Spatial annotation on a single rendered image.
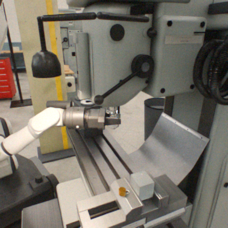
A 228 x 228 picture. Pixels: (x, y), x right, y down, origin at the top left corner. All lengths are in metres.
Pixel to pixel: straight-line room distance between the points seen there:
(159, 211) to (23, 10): 2.16
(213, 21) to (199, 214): 0.87
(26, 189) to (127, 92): 1.06
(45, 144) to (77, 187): 1.80
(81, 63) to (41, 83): 1.80
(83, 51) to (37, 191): 1.04
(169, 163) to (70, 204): 0.48
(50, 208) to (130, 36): 0.83
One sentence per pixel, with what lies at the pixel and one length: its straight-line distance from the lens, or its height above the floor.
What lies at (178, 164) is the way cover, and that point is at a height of 1.00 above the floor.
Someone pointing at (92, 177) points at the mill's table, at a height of 0.99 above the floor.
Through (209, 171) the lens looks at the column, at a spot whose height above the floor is 0.98.
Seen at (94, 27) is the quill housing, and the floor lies 1.56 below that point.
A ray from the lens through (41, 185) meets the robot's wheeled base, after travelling 1.44.
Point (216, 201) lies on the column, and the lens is 1.12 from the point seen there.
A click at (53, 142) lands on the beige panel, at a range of 2.71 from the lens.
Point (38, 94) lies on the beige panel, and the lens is 2.43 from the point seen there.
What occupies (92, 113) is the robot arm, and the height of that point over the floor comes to 1.26.
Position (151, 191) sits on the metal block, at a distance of 0.64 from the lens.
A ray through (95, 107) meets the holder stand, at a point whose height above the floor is 1.17.
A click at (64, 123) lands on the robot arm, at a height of 1.23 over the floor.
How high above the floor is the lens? 1.55
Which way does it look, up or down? 23 degrees down
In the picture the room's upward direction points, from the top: straight up
